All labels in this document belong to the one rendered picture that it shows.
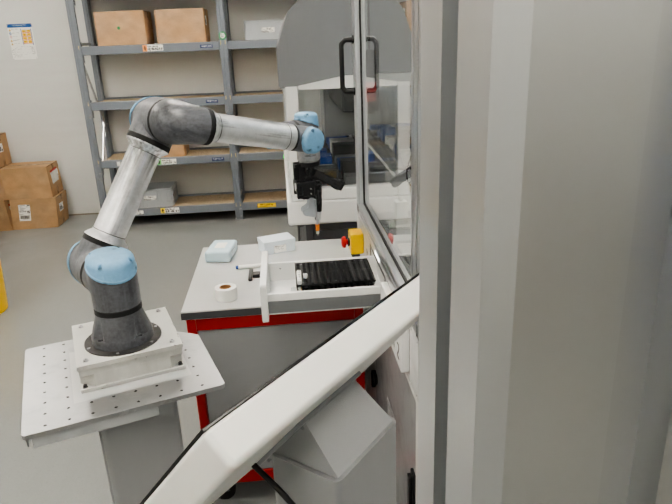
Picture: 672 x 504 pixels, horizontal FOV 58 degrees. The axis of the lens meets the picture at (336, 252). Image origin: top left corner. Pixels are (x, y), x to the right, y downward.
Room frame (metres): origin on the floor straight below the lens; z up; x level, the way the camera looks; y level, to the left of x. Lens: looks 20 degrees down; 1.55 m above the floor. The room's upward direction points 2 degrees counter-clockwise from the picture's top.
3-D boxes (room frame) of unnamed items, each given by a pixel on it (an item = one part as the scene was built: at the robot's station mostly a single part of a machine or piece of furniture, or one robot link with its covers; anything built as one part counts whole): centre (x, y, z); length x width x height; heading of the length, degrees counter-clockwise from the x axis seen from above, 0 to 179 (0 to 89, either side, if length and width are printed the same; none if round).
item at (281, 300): (1.66, 0.00, 0.86); 0.40 x 0.26 x 0.06; 95
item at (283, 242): (2.27, 0.23, 0.79); 0.13 x 0.09 x 0.05; 114
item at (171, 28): (5.56, 1.22, 1.66); 0.41 x 0.32 x 0.28; 94
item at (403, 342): (1.36, -0.13, 0.87); 0.29 x 0.02 x 0.11; 5
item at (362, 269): (1.66, 0.01, 0.87); 0.22 x 0.18 x 0.06; 95
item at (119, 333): (1.42, 0.56, 0.88); 0.15 x 0.15 x 0.10
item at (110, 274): (1.42, 0.56, 1.00); 0.13 x 0.12 x 0.14; 38
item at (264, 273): (1.65, 0.21, 0.87); 0.29 x 0.02 x 0.11; 5
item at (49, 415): (1.41, 0.58, 0.70); 0.45 x 0.44 x 0.12; 114
